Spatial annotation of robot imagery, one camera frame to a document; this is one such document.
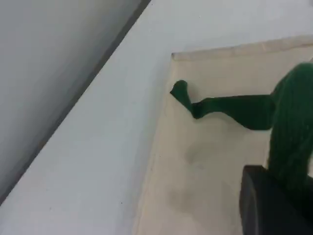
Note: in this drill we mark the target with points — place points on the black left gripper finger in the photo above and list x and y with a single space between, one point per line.
269 210

